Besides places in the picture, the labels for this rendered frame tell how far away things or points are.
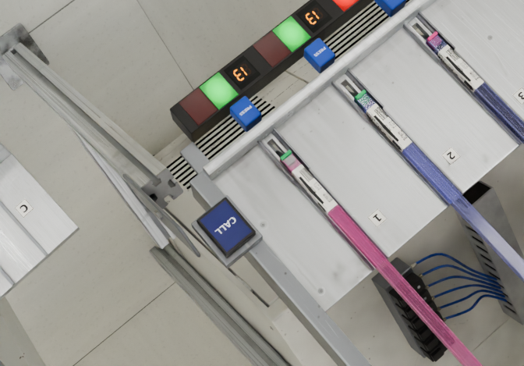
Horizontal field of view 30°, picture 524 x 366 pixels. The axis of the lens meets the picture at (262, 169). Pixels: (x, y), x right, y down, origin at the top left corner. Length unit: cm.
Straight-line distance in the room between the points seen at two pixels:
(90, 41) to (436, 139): 83
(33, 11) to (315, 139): 76
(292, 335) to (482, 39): 49
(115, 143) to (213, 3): 62
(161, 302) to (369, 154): 100
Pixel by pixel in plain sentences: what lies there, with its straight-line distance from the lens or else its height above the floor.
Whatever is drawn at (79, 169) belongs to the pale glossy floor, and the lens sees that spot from 183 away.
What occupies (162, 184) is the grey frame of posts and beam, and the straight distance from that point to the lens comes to 115.
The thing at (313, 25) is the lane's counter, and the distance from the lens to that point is 116.
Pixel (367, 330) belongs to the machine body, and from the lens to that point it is 144.
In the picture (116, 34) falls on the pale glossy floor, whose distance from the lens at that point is 178.
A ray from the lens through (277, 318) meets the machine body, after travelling 134.
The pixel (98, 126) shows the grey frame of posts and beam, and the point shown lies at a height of 42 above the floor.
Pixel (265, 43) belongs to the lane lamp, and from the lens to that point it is 115.
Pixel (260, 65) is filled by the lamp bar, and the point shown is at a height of 66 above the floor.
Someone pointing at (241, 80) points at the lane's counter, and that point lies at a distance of 113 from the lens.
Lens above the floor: 162
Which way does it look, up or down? 54 degrees down
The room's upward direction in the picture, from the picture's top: 126 degrees clockwise
